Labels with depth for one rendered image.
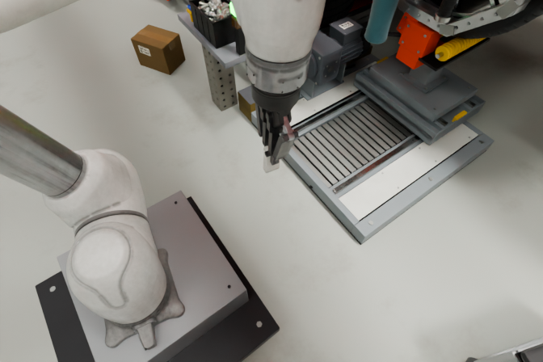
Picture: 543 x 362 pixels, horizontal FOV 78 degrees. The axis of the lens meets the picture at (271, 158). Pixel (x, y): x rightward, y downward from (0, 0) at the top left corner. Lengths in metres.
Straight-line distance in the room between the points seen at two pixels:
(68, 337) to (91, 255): 0.44
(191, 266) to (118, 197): 0.28
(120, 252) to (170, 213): 0.35
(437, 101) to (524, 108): 0.67
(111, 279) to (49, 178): 0.22
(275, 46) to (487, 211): 1.42
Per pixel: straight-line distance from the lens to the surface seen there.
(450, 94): 1.76
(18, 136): 0.71
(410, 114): 1.68
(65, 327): 1.14
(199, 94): 1.93
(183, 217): 1.01
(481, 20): 1.34
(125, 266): 0.70
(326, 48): 1.54
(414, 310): 1.41
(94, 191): 0.78
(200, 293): 0.92
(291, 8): 0.40
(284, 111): 0.51
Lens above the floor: 1.29
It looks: 53 degrees down
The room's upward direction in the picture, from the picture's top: straight up
